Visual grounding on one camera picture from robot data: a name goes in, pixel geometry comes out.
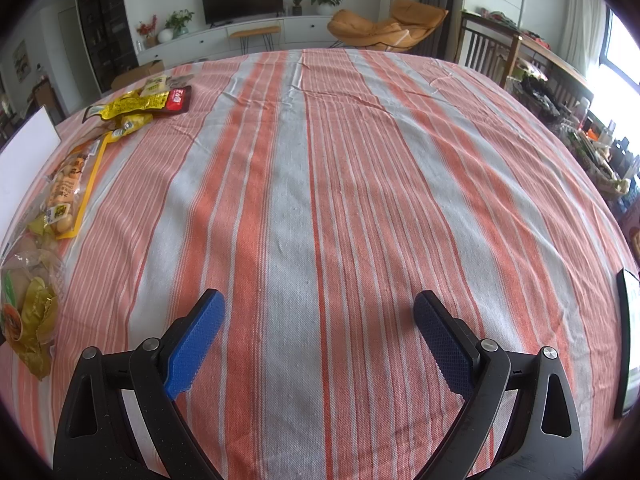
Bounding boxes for wooden bench with metal legs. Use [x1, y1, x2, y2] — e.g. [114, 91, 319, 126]
[229, 26, 281, 53]

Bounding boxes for orange striped tablecloth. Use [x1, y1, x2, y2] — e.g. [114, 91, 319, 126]
[0, 49, 640, 480]

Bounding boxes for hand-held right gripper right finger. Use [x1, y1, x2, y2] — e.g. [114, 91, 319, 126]
[412, 289, 586, 480]

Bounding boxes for white board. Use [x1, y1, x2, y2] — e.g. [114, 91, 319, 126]
[0, 105, 62, 251]

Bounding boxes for dark wooden chair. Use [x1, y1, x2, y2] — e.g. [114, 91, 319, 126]
[457, 10, 523, 88]

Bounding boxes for clutter pile on dining table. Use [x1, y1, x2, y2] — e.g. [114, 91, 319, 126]
[505, 55, 640, 201]

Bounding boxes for green plant in pale pot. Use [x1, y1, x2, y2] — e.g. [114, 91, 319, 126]
[165, 9, 195, 38]

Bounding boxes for red flowers in vase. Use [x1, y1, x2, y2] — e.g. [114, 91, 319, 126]
[136, 15, 158, 48]

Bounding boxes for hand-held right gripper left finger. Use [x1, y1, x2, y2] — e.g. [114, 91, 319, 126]
[52, 288, 226, 480]

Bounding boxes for white sheer curtain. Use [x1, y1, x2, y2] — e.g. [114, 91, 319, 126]
[560, 0, 608, 76]

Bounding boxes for dark tall shelf cabinet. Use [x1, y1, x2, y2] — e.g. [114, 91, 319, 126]
[75, 0, 141, 96]

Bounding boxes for cardboard box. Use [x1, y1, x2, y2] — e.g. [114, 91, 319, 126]
[112, 60, 166, 93]

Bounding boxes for black framed tablet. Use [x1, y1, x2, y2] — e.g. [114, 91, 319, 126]
[614, 268, 640, 418]

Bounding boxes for framed wall picture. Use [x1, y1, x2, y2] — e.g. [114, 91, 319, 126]
[12, 40, 28, 81]

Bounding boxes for orange bag of round snacks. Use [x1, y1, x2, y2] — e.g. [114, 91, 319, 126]
[44, 132, 110, 240]

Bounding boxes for orange lounge chair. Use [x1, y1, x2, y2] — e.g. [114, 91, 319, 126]
[327, 0, 449, 53]

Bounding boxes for white media cabinet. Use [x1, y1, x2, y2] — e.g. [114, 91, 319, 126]
[137, 14, 351, 68]

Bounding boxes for pale green-print snack packet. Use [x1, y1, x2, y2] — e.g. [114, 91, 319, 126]
[141, 74, 171, 97]

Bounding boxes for red and yellow snack packet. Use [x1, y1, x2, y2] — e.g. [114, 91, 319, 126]
[82, 86, 193, 122]

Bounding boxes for clear bag of snacks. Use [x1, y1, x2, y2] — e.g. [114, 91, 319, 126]
[0, 237, 66, 381]

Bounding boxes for dark side table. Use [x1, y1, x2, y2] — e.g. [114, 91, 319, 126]
[32, 77, 66, 121]

